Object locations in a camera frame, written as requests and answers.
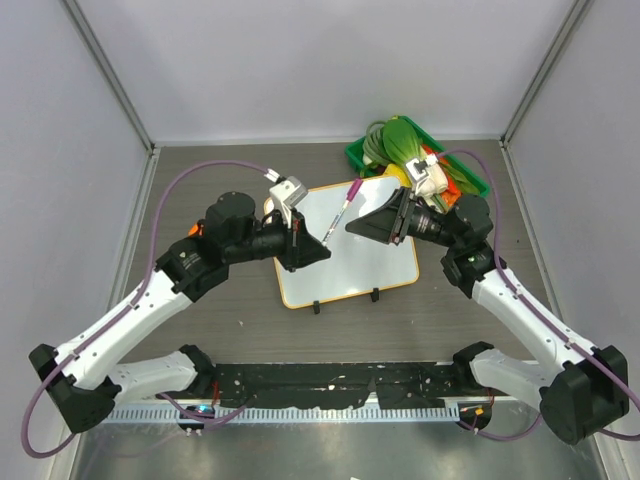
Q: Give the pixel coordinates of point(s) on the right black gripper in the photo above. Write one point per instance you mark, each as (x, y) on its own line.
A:
(385, 224)

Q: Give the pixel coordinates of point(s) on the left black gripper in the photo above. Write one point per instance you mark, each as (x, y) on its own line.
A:
(300, 248)

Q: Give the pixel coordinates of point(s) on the white marker pen body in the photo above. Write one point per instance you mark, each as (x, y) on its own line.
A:
(335, 222)

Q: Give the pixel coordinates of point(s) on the magenta marker cap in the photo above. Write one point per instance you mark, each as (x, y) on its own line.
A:
(353, 190)

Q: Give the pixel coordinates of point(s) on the orange framed whiteboard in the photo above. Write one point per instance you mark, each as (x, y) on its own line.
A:
(357, 266)

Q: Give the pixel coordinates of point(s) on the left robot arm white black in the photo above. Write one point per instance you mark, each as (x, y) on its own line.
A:
(86, 377)

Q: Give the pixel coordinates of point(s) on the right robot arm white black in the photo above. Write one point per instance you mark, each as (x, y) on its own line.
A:
(577, 388)

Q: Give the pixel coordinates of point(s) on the yellow toy vegetable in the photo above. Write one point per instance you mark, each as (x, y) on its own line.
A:
(393, 170)

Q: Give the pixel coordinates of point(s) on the grey green coiled toy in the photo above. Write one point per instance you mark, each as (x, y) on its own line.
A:
(374, 153)

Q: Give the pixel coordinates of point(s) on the green plastic basket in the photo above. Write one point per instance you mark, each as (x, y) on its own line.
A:
(354, 153)

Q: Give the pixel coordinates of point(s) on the red orange toy pepper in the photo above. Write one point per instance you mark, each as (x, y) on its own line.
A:
(457, 184)

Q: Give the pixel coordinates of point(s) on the toy bok choy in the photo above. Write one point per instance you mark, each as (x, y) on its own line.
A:
(401, 142)

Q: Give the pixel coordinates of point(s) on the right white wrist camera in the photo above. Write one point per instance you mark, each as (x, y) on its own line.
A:
(426, 176)

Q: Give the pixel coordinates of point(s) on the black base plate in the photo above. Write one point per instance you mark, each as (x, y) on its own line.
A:
(336, 386)

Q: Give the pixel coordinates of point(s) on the slotted grey cable duct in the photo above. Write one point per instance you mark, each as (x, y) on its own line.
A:
(370, 412)

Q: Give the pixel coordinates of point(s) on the left aluminium frame post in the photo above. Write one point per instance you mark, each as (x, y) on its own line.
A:
(100, 58)

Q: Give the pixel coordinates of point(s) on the aluminium frame post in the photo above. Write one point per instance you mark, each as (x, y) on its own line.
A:
(571, 22)
(100, 58)

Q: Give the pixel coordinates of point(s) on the right aluminium frame post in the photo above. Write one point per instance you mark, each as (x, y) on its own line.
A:
(571, 22)

